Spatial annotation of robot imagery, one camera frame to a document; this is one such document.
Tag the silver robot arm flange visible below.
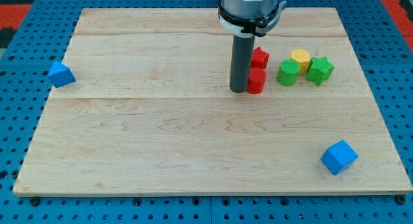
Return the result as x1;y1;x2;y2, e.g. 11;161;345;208
216;0;287;38

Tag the blue cube block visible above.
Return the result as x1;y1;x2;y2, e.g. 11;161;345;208
320;140;358;175

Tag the light wooden board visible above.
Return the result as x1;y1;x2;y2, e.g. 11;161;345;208
13;8;412;197

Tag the red cylinder block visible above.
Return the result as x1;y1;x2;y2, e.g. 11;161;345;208
247;68;267;94

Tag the red star block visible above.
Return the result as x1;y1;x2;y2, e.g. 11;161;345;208
250;47;270;69

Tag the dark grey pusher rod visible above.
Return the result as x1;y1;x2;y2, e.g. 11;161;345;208
230;35;255;93

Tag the green cylinder block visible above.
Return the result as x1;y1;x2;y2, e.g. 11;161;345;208
276;59;300;86

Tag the yellow hexagon block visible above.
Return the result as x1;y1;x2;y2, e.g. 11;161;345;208
290;48;310;74

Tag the green star block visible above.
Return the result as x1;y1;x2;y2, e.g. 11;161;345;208
306;57;335;86

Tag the blue triangular prism block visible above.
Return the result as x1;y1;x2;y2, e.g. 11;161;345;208
48;61;76;88

